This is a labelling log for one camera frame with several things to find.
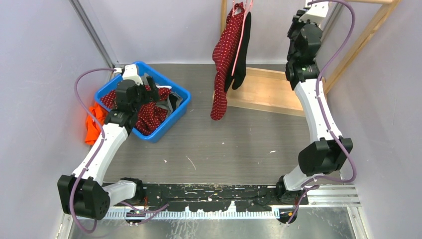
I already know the grey pleated skirt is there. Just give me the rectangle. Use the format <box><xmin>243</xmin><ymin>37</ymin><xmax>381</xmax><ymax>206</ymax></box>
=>
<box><xmin>156</xmin><ymin>86</ymin><xmax>183</xmax><ymax>119</ymax></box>

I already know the red polka dot garment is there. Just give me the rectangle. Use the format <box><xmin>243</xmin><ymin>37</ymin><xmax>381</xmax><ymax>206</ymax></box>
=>
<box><xmin>210</xmin><ymin>2</ymin><xmax>252</xmax><ymax>120</ymax></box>
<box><xmin>100</xmin><ymin>85</ymin><xmax>173</xmax><ymax>136</ymax></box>

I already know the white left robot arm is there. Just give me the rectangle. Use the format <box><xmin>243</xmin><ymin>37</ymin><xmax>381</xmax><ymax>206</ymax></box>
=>
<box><xmin>57</xmin><ymin>76</ymin><xmax>160</xmax><ymax>220</ymax></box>

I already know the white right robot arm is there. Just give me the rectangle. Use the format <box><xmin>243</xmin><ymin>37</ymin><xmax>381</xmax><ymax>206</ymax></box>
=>
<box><xmin>275</xmin><ymin>4</ymin><xmax>353</xmax><ymax>205</ymax></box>

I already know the pink hanger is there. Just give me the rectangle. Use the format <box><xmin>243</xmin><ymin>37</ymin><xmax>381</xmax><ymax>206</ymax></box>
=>
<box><xmin>231</xmin><ymin>0</ymin><xmax>254</xmax><ymax>76</ymax></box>

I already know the blue plastic bin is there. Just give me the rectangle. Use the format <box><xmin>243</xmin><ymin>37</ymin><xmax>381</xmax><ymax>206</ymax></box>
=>
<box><xmin>94</xmin><ymin>61</ymin><xmax>191</xmax><ymax>143</ymax></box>

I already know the orange cloth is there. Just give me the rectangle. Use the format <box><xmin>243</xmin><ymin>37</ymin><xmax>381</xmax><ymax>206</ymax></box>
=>
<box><xmin>85</xmin><ymin>102</ymin><xmax>108</xmax><ymax>146</ymax></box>

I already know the wooden clothes rack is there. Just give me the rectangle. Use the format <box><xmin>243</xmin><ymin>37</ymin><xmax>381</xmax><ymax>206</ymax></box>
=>
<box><xmin>212</xmin><ymin>0</ymin><xmax>405</xmax><ymax>118</ymax></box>

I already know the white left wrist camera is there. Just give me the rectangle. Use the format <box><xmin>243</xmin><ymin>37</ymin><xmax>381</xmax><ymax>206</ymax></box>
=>
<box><xmin>113</xmin><ymin>64</ymin><xmax>144</xmax><ymax>86</ymax></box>

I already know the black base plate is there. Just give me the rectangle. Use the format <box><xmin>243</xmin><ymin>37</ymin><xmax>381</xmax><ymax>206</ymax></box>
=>
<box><xmin>126</xmin><ymin>183</ymin><xmax>308</xmax><ymax>212</ymax></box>

